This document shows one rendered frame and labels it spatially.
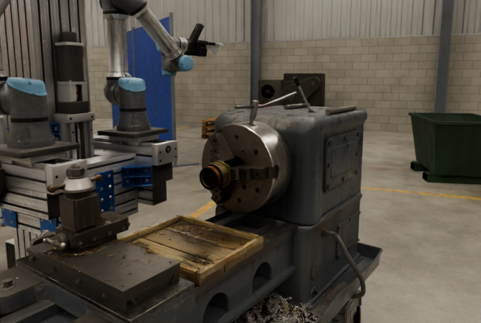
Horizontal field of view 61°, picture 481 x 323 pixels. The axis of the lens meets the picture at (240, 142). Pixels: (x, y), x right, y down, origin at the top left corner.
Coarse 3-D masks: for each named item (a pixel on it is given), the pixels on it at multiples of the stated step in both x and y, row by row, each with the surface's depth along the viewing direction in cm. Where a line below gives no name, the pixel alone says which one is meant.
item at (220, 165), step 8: (216, 160) 134; (208, 168) 129; (216, 168) 131; (224, 168) 132; (200, 176) 132; (208, 176) 134; (216, 176) 128; (224, 176) 130; (208, 184) 132; (216, 184) 129; (224, 184) 132
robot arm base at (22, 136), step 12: (12, 120) 136; (24, 120) 135; (36, 120) 137; (12, 132) 135; (24, 132) 135; (36, 132) 136; (48, 132) 140; (12, 144) 135; (24, 144) 134; (36, 144) 136; (48, 144) 139
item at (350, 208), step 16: (224, 208) 170; (336, 208) 166; (352, 208) 183; (256, 224) 159; (320, 224) 153; (336, 224) 169; (352, 224) 183; (304, 240) 147; (320, 240) 157; (352, 240) 185; (304, 256) 148; (320, 256) 158; (336, 256) 171; (352, 256) 189; (304, 272) 149; (320, 272) 160; (336, 272) 174; (288, 288) 153; (304, 288) 150; (320, 288) 161
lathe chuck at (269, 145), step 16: (224, 128) 143; (240, 128) 138; (256, 128) 139; (208, 144) 148; (240, 144) 139; (256, 144) 135; (272, 144) 136; (208, 160) 149; (256, 160) 136; (272, 160) 133; (240, 192) 142; (256, 192) 138; (272, 192) 136; (240, 208) 143; (256, 208) 139
